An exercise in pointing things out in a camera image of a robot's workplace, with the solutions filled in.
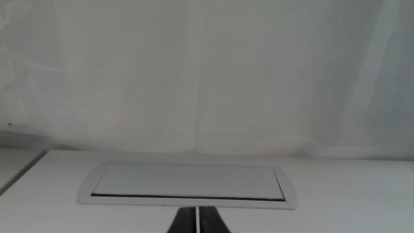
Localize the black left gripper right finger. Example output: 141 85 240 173
199 206 232 233

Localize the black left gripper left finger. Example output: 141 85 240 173
166 206 197 233

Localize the white backdrop curtain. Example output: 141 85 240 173
0 0 414 161

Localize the white adjacent table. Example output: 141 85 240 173
0 148 47 195

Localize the white table cable hatch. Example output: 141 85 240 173
77 161 297 210

